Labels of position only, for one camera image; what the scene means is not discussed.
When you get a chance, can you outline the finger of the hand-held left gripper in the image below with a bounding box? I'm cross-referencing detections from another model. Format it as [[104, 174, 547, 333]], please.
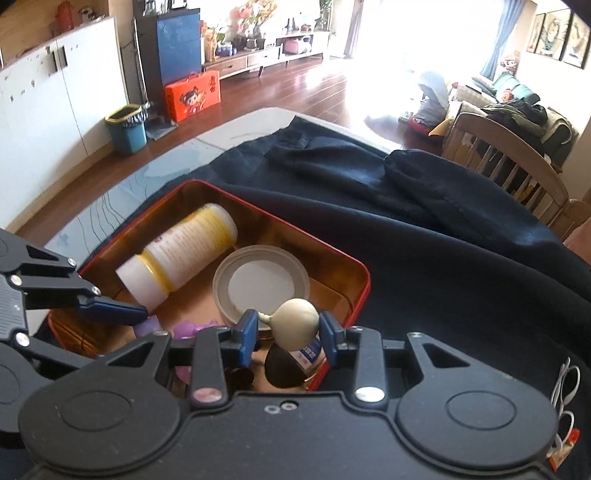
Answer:
[[14, 330, 100, 374], [0, 229, 149, 328]]

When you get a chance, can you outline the white cupboard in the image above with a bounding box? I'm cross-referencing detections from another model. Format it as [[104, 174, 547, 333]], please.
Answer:
[[0, 16, 129, 227]]

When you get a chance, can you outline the black framed picture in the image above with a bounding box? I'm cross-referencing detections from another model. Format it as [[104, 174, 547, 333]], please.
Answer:
[[540, 10, 573, 59], [527, 14, 548, 54], [561, 9, 591, 70]]

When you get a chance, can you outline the round metal lid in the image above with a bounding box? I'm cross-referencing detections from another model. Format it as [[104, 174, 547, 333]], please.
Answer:
[[212, 246, 311, 334]]

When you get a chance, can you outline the black cabinet blue panel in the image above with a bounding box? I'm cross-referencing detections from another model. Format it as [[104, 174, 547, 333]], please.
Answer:
[[134, 8, 204, 104]]

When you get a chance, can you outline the cream garlic bulb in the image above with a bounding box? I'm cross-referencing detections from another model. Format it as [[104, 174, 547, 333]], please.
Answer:
[[259, 298, 326, 388]]

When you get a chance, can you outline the wooden chair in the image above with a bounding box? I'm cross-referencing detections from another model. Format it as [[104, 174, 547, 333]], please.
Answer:
[[549, 198, 591, 241], [441, 112, 573, 217]]

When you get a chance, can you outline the red white sachet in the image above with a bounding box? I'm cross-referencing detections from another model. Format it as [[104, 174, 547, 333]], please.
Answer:
[[546, 429, 580, 472]]

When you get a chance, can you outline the black coat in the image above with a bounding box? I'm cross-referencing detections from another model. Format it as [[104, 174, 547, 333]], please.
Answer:
[[480, 99, 548, 139]]

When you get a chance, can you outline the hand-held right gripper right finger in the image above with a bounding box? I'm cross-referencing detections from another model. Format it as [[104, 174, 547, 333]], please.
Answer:
[[318, 311, 481, 411]]

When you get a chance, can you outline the purple toy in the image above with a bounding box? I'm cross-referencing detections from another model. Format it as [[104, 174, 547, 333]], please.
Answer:
[[173, 318, 222, 384]]

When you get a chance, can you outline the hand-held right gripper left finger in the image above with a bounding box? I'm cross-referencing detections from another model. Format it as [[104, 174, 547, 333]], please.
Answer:
[[102, 309, 259, 409]]

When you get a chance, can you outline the beige sofa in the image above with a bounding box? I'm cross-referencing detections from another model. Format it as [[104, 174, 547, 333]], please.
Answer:
[[450, 85, 580, 167]]

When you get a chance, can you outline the teal sofa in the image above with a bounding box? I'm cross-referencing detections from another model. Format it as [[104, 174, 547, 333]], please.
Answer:
[[471, 71, 541, 107]]

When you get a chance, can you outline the white blue bag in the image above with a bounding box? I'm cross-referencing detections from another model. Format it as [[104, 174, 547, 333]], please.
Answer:
[[416, 70, 451, 125]]

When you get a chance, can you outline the purple block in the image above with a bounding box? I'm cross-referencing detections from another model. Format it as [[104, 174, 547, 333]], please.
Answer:
[[134, 316, 163, 337]]

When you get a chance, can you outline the blue trash can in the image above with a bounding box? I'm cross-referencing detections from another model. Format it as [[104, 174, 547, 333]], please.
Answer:
[[105, 104, 148, 155]]

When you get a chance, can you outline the red tin box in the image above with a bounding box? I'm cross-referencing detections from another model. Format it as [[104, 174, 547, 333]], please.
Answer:
[[47, 180, 371, 393]]

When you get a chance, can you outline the pink towel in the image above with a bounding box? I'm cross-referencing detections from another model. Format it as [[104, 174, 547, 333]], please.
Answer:
[[566, 226, 591, 265]]

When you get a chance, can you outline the grey curtain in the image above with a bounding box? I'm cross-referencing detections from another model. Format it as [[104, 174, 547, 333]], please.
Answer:
[[480, 0, 525, 79]]

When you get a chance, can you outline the white cable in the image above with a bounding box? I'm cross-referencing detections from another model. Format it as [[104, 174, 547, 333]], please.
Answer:
[[549, 357, 581, 457]]

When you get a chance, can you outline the pink flower arrangement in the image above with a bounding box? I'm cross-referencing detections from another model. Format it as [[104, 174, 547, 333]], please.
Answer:
[[231, 0, 278, 38]]

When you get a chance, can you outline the wooden tv cabinet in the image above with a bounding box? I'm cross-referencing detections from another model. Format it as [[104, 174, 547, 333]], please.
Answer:
[[203, 34, 333, 80]]

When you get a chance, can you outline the white yellow bottle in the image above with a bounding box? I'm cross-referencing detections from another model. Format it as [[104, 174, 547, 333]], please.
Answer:
[[115, 203, 238, 311]]

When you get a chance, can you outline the wooden wall shelf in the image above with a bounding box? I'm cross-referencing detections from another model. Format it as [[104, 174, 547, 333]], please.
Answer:
[[0, 0, 112, 70]]

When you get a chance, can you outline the dark blue cloth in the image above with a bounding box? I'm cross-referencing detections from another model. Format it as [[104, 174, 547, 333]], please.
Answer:
[[34, 115, 591, 480]]

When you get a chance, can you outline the orange gift box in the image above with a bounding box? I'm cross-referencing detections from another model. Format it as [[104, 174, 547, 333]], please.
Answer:
[[165, 70, 221, 123]]

